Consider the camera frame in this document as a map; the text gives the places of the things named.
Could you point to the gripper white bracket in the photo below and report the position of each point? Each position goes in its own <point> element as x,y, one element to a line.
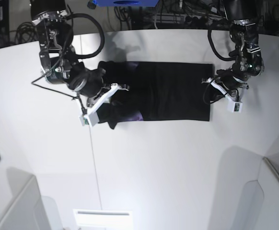
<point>92,85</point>
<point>224,84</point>

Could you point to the black T-shirt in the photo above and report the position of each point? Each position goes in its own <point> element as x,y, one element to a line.
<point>158,91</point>

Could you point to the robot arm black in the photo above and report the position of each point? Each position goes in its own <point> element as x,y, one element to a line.
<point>242,18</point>
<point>60,63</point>

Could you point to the blue plastic box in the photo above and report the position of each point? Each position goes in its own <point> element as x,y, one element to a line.
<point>131,3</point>

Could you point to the white panel lower right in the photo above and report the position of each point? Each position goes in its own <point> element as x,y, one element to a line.
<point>258,207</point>

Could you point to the white tray bottom centre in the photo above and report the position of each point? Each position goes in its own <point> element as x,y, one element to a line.
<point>118,220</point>

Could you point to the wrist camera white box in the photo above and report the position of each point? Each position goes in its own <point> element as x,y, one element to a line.
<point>235,107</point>
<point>89,119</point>

